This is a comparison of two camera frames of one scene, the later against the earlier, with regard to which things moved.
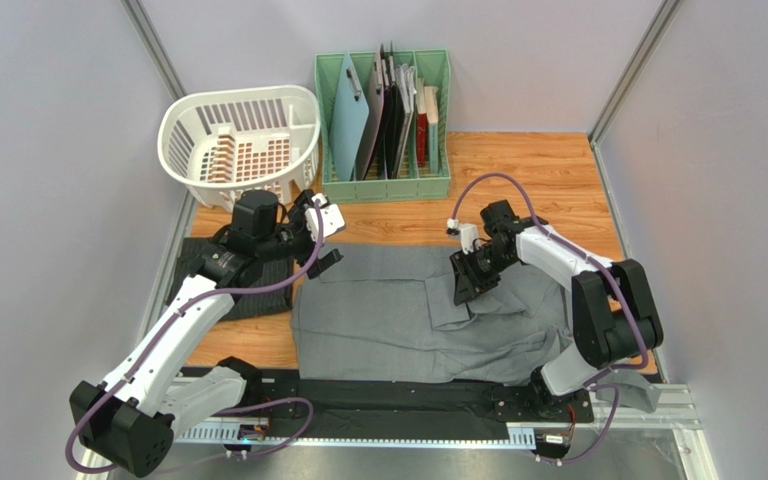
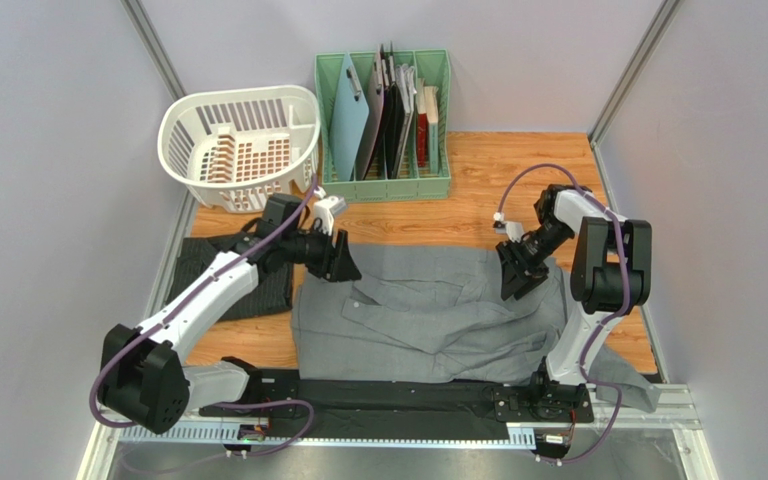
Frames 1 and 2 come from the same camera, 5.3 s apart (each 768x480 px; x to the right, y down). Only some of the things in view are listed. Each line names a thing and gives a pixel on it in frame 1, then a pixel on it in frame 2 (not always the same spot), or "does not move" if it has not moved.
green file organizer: x=385 y=125 does not move
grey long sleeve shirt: x=387 y=313 does not move
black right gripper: x=468 y=270 -> x=514 y=257
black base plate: x=282 y=400 does not move
